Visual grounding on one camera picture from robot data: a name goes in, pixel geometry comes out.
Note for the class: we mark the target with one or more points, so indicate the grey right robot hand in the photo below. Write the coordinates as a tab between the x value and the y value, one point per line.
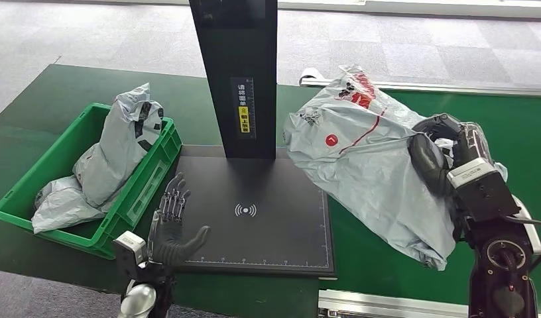
426	160

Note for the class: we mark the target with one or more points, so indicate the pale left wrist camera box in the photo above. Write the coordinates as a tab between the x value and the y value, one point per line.
130	250

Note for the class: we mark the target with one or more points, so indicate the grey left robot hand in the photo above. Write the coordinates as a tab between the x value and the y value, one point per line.
167	245

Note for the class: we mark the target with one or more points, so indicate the black scanner platform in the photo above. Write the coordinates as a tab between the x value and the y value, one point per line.
261	237

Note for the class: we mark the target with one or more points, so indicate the grey package with red print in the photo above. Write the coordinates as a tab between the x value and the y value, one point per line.
362	175

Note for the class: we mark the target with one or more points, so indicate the black scanner column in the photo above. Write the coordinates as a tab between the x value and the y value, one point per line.
235	52

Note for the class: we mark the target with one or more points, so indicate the green plastic crate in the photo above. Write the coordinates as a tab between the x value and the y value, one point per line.
46	175

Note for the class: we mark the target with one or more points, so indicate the wide silver conveyor rail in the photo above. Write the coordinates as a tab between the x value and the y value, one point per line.
384	305

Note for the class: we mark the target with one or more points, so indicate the thin silver conveyor rail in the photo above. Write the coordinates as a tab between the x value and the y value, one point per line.
472	87

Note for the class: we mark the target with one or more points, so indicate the grey package with black print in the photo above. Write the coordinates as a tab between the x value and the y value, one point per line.
121	145

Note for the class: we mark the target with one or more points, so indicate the yellow and black column label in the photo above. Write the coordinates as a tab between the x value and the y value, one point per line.
243	118

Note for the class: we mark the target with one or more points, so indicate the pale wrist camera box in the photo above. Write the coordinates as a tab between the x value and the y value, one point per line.
130	250
485	188

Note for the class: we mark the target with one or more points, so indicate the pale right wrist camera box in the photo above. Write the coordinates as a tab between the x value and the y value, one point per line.
485	188

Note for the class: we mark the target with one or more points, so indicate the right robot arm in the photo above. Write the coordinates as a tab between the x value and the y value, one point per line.
501	263

